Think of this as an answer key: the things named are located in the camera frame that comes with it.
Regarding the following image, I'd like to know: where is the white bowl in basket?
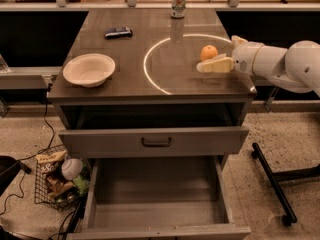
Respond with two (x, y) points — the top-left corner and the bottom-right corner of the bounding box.
(61, 158), (83, 180)

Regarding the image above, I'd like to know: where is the grey drawer cabinet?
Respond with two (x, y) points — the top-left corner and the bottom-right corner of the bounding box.
(47, 7), (258, 240)

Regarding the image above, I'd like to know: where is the black power cable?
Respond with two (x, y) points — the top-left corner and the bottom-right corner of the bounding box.
(0, 83), (56, 216)

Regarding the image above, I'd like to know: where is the black object at left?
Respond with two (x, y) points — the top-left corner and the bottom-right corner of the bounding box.
(0, 156), (31, 196)

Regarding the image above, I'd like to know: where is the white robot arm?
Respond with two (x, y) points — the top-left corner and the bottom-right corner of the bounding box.
(196, 36), (320, 96)

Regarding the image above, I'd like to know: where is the open bottom grey drawer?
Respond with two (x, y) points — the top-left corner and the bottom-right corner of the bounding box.
(67, 156), (250, 240)

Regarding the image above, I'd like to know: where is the upper grey drawer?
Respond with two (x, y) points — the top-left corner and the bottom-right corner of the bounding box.
(59, 126), (249, 158)

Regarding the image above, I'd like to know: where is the snack chip bag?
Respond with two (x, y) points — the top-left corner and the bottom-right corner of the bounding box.
(36, 150), (67, 174)

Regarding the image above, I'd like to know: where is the orange fruit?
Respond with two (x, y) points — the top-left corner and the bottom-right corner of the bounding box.
(200, 45), (218, 61)

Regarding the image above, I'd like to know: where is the green snack bag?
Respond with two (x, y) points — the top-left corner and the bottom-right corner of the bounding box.
(73, 175), (90, 196)

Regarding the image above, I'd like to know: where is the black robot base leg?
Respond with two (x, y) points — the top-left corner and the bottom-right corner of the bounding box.
(251, 143), (320, 227)

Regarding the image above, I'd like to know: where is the white paper bowl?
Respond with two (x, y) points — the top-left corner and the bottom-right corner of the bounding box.
(63, 53), (116, 88)

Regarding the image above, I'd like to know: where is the green white soda can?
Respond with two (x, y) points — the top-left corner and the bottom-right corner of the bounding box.
(171, 0), (186, 18)

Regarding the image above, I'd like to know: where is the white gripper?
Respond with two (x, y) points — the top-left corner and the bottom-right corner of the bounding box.
(196, 35), (263, 75)

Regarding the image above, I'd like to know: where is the black wire basket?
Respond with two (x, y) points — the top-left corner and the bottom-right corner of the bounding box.
(34, 145), (90, 210)

